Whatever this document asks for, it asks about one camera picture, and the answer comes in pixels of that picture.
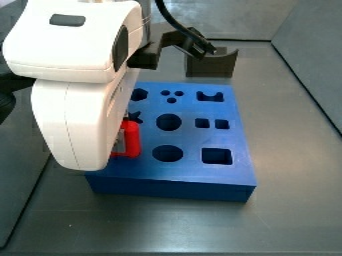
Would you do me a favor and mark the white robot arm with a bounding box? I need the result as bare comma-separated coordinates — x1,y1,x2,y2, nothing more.
3,0,150,171

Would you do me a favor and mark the black curved holder stand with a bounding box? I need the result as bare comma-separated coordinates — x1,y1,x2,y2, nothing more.
186,47,238,78

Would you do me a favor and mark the black cable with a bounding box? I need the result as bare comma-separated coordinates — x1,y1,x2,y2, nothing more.
154,0,220,56

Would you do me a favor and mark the blue shape sorter block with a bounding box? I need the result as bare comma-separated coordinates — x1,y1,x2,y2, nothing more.
86,82,257,202

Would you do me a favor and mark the red square-circle peg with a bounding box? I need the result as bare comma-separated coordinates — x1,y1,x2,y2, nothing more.
111,120,142,158

